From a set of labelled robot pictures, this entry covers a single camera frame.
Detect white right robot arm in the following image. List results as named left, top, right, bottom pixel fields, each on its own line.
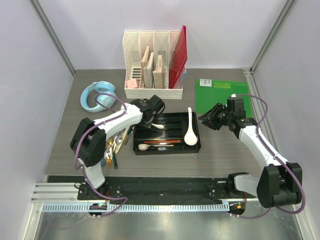
left=198, top=94, right=305, bottom=208

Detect wooden board right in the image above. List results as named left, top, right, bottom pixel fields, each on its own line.
left=152, top=54, right=165, bottom=89

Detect black cutlery tray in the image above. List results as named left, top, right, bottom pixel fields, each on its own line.
left=133, top=112, right=201, bottom=155

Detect white cable duct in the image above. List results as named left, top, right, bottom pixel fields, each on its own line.
left=42, top=201, right=230, bottom=213

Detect green cutting mat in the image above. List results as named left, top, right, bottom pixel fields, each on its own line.
left=195, top=78, right=250, bottom=115

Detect white chopstick in tray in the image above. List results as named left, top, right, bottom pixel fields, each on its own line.
left=147, top=143, right=174, bottom=148

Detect black spoon in tray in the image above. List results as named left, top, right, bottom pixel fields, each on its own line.
left=147, top=145, right=158, bottom=151

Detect pink cube box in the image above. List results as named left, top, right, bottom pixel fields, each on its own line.
left=126, top=78, right=140, bottom=89

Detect magenta plastic folder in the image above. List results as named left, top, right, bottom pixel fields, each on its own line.
left=168, top=25, right=188, bottom=89

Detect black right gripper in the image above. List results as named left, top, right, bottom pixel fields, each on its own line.
left=198, top=103, right=233, bottom=131

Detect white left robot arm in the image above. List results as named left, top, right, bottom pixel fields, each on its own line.
left=70, top=95, right=165, bottom=200

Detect large white ceramic spoon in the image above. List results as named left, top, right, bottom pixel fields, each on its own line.
left=184, top=107, right=198, bottom=146

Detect orange chopstick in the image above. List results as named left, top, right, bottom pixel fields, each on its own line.
left=144, top=140, right=182, bottom=144

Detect wooden board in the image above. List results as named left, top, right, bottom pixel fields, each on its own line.
left=152, top=54, right=165, bottom=89
left=140, top=45, right=154, bottom=89

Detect small white ceramic spoon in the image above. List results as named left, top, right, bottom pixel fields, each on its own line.
left=138, top=144, right=158, bottom=151

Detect light blue headphones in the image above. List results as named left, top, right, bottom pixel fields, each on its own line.
left=80, top=81, right=116, bottom=113

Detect mesh zipper pouch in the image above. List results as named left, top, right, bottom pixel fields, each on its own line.
left=181, top=69, right=187, bottom=80

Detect wooden board left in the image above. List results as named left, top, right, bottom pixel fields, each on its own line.
left=140, top=45, right=154, bottom=89

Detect white plastic spoon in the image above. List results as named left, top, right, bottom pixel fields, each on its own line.
left=151, top=123, right=165, bottom=130

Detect green handled utensil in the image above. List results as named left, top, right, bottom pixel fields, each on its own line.
left=112, top=148, right=118, bottom=169

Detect white file organizer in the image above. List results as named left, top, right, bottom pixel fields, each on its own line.
left=122, top=26, right=188, bottom=100

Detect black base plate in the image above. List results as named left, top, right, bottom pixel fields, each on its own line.
left=78, top=176, right=254, bottom=201

